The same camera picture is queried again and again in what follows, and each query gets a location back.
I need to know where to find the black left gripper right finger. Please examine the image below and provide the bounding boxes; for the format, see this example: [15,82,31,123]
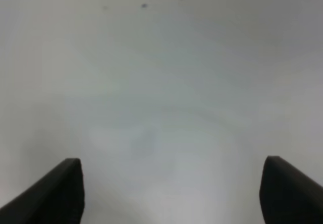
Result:
[259,156,322,224]

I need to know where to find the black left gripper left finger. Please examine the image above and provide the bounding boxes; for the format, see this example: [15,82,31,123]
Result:
[1,158,85,223]

